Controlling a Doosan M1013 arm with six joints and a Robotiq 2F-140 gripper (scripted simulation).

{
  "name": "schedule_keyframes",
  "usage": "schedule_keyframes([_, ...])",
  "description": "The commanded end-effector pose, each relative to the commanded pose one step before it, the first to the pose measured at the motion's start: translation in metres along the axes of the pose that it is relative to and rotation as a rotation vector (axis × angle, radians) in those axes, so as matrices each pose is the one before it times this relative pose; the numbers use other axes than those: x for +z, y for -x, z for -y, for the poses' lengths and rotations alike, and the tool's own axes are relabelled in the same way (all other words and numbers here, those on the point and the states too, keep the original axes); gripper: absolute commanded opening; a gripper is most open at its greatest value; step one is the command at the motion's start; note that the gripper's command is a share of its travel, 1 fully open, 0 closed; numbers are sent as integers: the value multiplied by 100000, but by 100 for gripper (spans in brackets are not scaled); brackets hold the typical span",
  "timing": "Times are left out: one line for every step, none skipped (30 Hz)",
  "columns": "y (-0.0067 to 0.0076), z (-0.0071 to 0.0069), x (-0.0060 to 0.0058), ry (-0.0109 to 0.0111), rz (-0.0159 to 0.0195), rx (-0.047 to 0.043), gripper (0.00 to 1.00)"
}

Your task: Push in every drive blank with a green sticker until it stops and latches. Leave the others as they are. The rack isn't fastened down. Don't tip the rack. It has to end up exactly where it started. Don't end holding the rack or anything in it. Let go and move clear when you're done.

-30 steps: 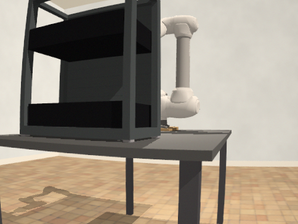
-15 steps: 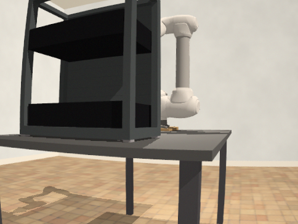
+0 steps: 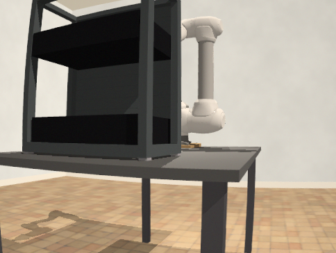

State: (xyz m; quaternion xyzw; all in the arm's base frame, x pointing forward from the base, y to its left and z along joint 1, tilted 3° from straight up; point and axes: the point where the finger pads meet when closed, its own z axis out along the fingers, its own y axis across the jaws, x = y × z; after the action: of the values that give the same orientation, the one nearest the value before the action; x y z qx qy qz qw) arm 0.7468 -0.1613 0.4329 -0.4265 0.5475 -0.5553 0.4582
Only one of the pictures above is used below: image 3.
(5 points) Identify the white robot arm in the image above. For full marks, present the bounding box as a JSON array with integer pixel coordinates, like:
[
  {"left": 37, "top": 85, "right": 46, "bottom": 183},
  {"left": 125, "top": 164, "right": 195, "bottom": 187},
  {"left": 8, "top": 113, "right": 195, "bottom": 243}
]
[{"left": 181, "top": 17, "right": 226, "bottom": 145}]

